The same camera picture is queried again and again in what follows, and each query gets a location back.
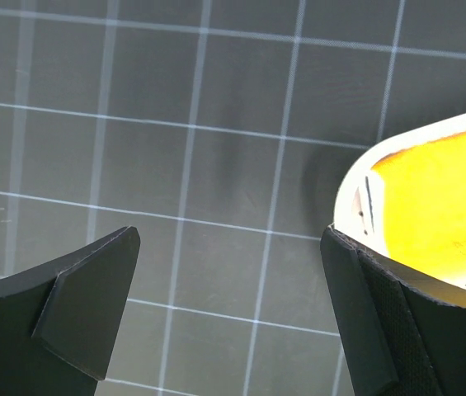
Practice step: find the white perforated plastic basket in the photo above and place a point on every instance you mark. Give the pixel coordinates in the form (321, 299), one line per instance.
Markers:
(358, 210)

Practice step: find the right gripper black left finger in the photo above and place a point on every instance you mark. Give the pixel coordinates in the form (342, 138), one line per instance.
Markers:
(59, 320)

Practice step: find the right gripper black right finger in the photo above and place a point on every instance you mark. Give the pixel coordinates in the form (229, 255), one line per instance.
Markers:
(403, 332)

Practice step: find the black grid mat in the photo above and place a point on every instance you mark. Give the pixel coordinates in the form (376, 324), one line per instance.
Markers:
(221, 130)

